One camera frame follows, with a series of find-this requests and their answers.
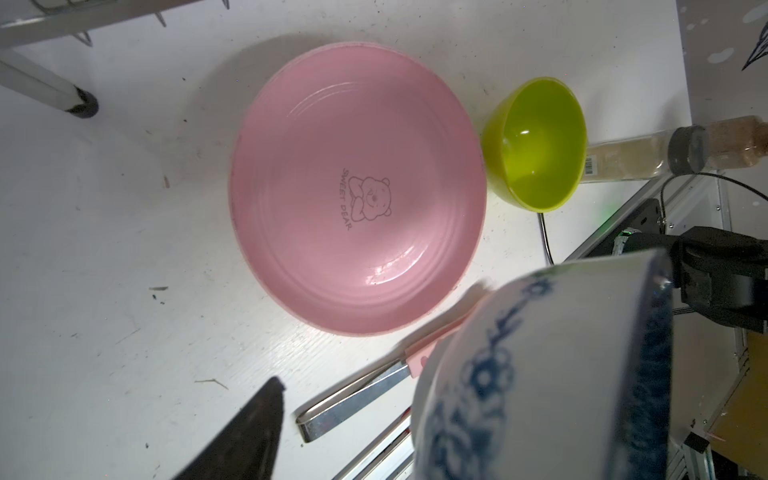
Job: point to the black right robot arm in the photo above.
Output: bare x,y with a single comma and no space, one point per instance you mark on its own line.
721,275

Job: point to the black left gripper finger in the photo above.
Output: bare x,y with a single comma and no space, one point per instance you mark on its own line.
246,448

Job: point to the pink plate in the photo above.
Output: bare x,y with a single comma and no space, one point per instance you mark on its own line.
357,189

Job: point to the small black lid jar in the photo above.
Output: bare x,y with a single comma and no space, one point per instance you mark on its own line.
728,144

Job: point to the lime green bowl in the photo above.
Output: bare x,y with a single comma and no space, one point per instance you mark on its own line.
534,146

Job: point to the pink cat paw spatula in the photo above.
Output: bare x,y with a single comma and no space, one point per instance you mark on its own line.
328,412

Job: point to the blue white floral bowl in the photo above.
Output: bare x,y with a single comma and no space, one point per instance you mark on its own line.
561,374

